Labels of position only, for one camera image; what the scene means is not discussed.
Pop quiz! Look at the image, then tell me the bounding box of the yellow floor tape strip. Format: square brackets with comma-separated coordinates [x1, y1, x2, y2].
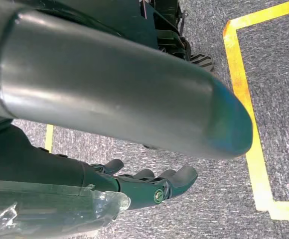
[44, 124, 55, 153]

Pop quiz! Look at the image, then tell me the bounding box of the yellow floor tape square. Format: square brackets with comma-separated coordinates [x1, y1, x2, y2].
[222, 0, 289, 222]

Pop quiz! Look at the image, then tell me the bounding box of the black robot lower body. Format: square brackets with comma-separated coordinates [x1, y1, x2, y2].
[35, 0, 215, 73]

